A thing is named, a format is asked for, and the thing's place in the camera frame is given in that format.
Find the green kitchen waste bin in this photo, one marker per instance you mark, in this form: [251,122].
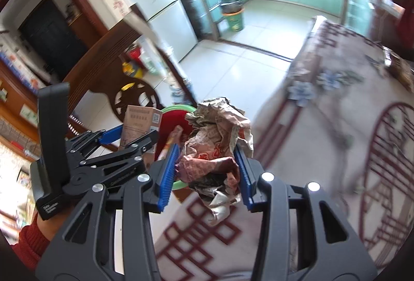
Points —
[233,17]

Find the person's left forearm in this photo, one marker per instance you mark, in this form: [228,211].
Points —
[30,245]

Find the carved wooden chair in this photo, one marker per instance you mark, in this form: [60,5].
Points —
[135,96]

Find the brown cardboard box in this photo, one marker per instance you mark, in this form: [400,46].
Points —
[139,121]

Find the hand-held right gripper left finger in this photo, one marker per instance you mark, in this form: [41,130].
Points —
[168,177]

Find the black television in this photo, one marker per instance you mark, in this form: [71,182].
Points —
[51,38]

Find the dark red garment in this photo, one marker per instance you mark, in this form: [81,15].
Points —
[404,9]

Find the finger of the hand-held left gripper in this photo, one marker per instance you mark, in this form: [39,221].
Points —
[142,143]
[111,135]

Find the green basket with red liner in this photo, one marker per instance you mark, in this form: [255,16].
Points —
[168,125]

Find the dark snack packet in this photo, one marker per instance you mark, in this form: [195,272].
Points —
[399,69]

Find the printed paper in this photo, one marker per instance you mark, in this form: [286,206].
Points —
[210,138]

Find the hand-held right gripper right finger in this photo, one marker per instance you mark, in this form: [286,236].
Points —
[244,177]

